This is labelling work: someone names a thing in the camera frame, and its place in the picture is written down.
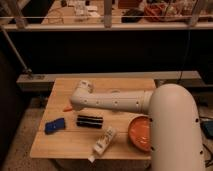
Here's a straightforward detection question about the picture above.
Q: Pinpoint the blue floor device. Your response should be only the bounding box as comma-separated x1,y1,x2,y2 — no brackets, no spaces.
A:
202,121,213,139

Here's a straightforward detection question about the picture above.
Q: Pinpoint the wooden table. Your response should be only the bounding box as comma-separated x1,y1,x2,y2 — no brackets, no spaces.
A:
30,78,150,160

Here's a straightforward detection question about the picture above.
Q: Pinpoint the diagonal metal strut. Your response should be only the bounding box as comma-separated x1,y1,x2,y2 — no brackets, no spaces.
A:
0,26,33,78

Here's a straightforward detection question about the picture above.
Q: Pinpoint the black floor cable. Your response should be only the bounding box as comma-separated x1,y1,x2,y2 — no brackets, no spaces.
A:
199,139,213,169

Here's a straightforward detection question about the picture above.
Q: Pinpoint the orange carrot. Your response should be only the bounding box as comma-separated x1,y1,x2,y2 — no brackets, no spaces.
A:
63,106,73,112

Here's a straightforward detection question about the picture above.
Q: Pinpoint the white tube bottle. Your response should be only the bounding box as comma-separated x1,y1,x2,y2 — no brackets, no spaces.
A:
88,126,117,163

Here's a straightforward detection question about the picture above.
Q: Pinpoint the blue eraser block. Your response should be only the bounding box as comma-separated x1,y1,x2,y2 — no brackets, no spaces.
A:
44,118,65,134

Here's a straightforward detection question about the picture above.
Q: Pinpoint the black striped brush block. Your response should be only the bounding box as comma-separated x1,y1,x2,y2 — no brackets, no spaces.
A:
76,115,103,129

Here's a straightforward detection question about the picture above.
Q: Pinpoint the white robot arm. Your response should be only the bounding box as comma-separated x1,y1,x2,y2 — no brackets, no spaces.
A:
70,80,205,171

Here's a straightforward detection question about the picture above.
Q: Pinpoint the metal frame rail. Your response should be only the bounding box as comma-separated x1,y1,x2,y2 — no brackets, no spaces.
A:
0,0,213,31

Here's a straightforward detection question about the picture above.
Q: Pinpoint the orange round plate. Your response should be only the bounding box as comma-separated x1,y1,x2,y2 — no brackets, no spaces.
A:
128,116,151,152

